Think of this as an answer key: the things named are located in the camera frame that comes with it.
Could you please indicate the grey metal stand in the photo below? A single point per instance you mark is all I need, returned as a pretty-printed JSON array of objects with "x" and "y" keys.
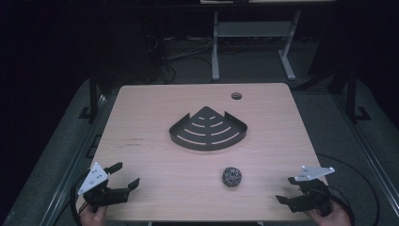
[{"x": 251, "y": 29}]

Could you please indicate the person's right hand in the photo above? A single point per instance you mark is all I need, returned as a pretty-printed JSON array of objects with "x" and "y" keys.
[{"x": 337, "y": 218}]

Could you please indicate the person's left hand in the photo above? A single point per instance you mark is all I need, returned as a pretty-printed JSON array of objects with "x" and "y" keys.
[{"x": 94, "y": 218}]

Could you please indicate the aluminium frame rail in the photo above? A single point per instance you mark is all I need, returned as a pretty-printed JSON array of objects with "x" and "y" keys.
[
  {"x": 370, "y": 153},
  {"x": 72, "y": 169}
]

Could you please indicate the black metal post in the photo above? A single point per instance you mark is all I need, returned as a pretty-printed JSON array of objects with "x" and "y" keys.
[
  {"x": 93, "y": 94},
  {"x": 352, "y": 94}
]

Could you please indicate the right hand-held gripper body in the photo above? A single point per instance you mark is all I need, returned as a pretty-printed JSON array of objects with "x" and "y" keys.
[{"x": 313, "y": 194}]

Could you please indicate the steel wool scourer ball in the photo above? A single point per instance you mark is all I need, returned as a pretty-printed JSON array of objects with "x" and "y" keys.
[{"x": 232, "y": 177}]

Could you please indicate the black metal corner shelf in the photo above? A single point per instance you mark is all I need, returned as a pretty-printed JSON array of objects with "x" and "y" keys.
[{"x": 207, "y": 132}]

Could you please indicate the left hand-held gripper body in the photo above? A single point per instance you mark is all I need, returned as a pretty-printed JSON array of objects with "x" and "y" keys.
[{"x": 94, "y": 179}]

